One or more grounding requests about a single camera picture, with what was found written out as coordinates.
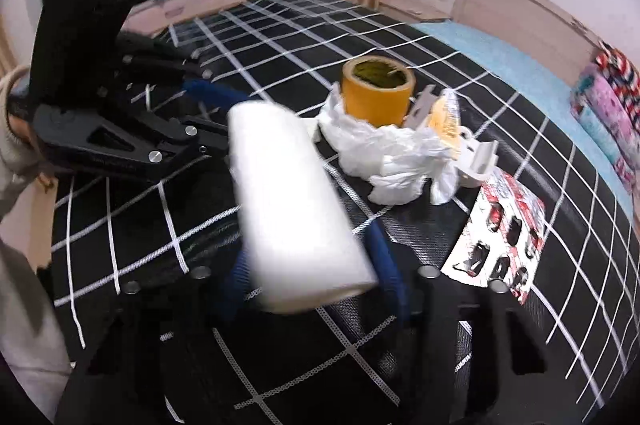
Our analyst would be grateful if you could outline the person's grey clothing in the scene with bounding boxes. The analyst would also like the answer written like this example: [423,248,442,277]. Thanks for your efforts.
[0,230,74,408]

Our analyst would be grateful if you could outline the printed paper leaflet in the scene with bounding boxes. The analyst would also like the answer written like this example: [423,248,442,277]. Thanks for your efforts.
[442,168,547,306]

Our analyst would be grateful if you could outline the colourful patterned blanket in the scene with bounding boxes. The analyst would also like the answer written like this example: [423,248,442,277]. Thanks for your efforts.
[570,40,640,197]

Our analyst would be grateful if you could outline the wooden headboard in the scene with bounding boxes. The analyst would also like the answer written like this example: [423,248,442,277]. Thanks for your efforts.
[450,0,602,89]

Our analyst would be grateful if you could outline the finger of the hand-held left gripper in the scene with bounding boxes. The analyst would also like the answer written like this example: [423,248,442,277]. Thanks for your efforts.
[116,32,251,107]
[147,112,235,157]

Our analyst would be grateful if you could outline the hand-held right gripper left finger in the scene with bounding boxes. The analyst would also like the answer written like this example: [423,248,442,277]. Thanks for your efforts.
[55,249,266,425]

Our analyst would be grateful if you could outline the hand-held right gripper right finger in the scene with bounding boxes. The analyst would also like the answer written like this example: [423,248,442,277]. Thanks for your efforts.
[364,224,593,425]

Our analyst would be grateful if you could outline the yellow and white snack wrapper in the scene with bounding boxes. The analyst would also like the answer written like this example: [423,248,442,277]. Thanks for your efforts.
[430,88,474,161]

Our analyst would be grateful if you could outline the white plastic holder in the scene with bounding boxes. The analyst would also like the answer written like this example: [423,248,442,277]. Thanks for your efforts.
[452,130,501,189]

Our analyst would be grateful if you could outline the black checked tablecloth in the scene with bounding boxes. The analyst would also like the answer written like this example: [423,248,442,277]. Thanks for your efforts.
[50,0,633,425]

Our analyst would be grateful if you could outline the yellow tape roll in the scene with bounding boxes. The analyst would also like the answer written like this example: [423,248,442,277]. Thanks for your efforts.
[341,58,417,129]

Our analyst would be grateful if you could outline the bed with blue sheet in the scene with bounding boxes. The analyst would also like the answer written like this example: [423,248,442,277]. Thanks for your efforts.
[412,19,635,218]

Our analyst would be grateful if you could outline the white plastic bag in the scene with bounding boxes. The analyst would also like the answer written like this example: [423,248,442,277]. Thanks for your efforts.
[314,85,458,206]

